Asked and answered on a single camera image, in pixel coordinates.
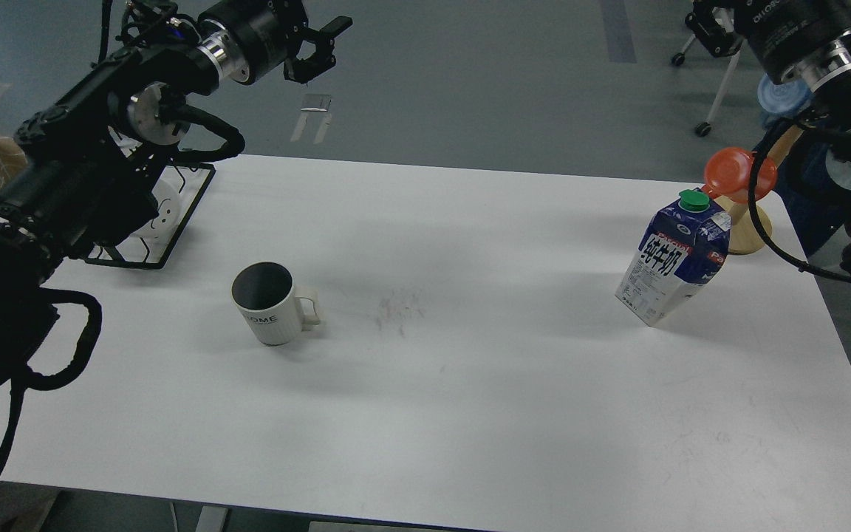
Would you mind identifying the orange plastic cup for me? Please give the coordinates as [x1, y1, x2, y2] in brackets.
[700, 147, 778, 203]

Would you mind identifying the blue white milk carton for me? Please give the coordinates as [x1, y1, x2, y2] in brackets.
[615, 188, 732, 327]

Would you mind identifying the white ribbed mug dark inside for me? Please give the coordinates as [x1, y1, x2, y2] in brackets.
[230, 262, 324, 347]

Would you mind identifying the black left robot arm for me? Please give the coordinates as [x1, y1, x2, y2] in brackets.
[0, 1, 352, 478]

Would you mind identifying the black wire cup rack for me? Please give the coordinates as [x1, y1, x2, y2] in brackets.
[84, 163, 216, 270]

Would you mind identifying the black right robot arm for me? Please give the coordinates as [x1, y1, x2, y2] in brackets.
[685, 1, 851, 284]

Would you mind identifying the blue plastic cup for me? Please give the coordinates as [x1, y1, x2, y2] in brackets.
[756, 74, 813, 117]

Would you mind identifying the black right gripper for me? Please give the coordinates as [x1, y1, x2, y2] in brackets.
[685, 1, 851, 83]

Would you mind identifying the wooden cup tree stand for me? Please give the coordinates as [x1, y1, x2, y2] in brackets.
[712, 126, 802, 255]

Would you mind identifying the grey rolling chair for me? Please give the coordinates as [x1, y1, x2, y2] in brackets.
[671, 28, 745, 138]

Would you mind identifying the white smiley mug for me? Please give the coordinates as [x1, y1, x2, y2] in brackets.
[129, 180, 182, 245]

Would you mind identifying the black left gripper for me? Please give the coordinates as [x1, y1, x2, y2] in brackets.
[198, 1, 354, 85]

